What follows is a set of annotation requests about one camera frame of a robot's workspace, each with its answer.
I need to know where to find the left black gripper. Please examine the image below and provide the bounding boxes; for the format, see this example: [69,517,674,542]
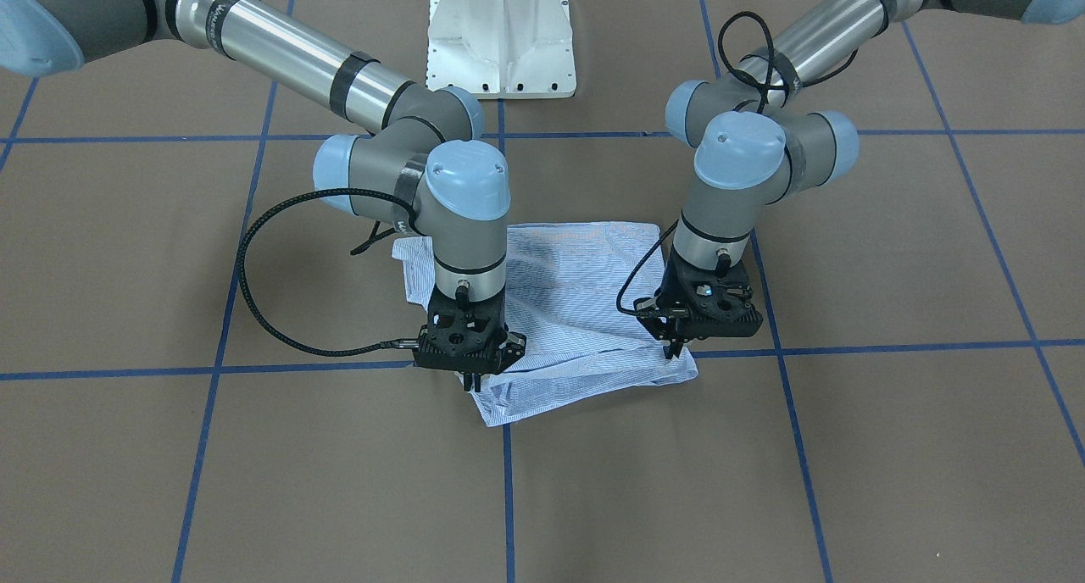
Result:
[636,253,763,360]

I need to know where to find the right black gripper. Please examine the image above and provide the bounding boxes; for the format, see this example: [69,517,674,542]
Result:
[414,288,526,393]

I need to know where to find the light blue striped shirt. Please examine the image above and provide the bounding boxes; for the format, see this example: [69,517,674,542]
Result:
[392,220,700,429]

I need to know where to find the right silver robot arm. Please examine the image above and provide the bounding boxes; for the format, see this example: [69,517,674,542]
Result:
[3,0,526,393]

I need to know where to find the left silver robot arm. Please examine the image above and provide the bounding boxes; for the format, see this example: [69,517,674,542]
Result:
[753,0,1082,350]

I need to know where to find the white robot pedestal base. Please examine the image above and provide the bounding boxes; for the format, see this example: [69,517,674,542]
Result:
[425,0,578,100]

